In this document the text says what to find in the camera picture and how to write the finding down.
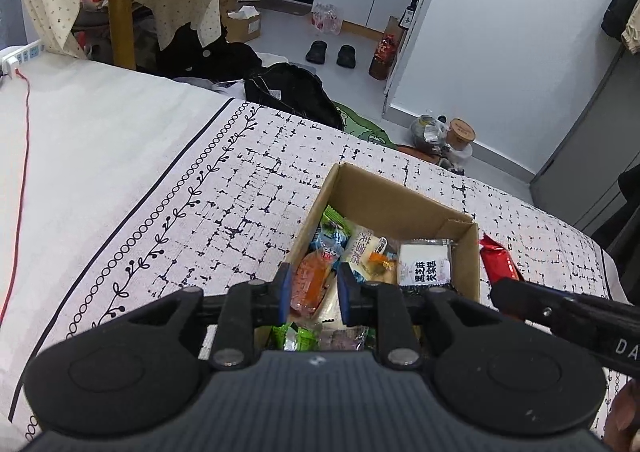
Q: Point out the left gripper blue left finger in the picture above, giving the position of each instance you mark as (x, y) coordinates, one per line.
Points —
(282, 290)

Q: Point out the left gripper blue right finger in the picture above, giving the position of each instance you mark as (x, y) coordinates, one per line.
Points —
(348, 290)

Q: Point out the orange jelly packet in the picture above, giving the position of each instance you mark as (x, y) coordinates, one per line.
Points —
(308, 281)

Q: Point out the orange biscuit stick packet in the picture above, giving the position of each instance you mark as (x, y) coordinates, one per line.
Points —
(382, 268)

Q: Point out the white blue bread packet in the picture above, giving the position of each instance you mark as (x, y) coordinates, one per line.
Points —
(359, 247)

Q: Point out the blue candy packet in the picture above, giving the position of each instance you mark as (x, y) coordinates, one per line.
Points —
(327, 239)

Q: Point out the bright green snack packet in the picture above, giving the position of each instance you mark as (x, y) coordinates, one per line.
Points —
(292, 337)

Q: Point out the purple snack packet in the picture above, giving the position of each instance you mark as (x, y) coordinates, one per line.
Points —
(345, 339)

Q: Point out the dark green snack packet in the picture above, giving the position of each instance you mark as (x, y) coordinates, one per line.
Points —
(332, 218)

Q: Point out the white black rice cake packet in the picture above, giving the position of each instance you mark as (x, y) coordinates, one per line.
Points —
(425, 263)

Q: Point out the red snack packet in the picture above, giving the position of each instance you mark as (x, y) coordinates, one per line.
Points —
(497, 261)

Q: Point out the right hand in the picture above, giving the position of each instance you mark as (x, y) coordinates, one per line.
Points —
(621, 430)

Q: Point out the brown cardboard box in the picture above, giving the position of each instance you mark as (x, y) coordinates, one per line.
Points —
(392, 210)

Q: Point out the black coat on chair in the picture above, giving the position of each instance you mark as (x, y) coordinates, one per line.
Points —
(619, 236)

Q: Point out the grey door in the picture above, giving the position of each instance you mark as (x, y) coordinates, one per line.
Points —
(579, 183)

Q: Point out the green floor mat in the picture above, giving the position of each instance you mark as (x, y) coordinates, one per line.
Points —
(363, 128)

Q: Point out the black backpack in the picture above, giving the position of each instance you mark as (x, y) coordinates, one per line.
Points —
(293, 90)

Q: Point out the right black slipper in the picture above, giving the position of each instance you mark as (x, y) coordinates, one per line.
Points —
(346, 57)

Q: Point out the black slipper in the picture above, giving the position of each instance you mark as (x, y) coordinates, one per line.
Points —
(317, 53)
(346, 57)

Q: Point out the dark red bottle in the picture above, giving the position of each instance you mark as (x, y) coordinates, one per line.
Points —
(384, 56)

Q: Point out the left black slipper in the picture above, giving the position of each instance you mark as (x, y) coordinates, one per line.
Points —
(317, 53)

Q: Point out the black clothes pile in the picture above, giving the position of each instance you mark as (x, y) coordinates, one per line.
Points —
(219, 61)

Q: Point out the small cardboard box on floor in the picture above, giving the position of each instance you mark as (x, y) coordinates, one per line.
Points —
(242, 25)

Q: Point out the spray bottle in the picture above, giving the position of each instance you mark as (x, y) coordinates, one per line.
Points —
(408, 15)

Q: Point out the pink plastic bag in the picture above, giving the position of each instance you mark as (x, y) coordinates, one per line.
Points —
(327, 18)

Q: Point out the hanging jackets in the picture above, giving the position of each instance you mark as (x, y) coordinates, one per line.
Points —
(621, 22)

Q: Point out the white power strip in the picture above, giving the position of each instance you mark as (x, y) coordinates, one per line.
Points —
(15, 56)

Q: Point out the yellow leg side table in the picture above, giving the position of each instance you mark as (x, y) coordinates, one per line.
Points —
(122, 6)

